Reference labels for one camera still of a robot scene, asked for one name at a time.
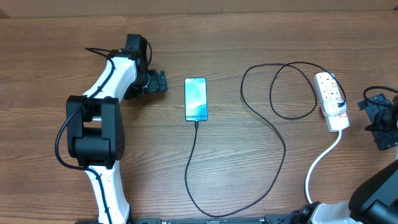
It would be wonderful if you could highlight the blue Galaxy smartphone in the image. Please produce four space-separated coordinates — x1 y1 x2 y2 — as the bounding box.
184 77 208 121

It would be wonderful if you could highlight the black USB charger cable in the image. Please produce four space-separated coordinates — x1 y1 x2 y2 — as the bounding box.
184 61 347 218

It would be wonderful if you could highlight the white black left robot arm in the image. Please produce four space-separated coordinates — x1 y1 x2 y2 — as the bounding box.
55 34 167 223

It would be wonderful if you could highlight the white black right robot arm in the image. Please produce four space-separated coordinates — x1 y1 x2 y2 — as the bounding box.
277 94 397 224

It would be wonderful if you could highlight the white charger adapter plug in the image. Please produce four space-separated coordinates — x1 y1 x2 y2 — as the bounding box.
322 99 347 117

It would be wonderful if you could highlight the white power strip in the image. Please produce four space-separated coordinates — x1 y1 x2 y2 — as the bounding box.
314 72 349 132

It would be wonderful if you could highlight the white power strip cord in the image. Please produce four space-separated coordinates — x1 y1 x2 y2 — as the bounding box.
305 129 343 205

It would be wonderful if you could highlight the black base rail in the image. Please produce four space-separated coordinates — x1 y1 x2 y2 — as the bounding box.
127 215 292 224

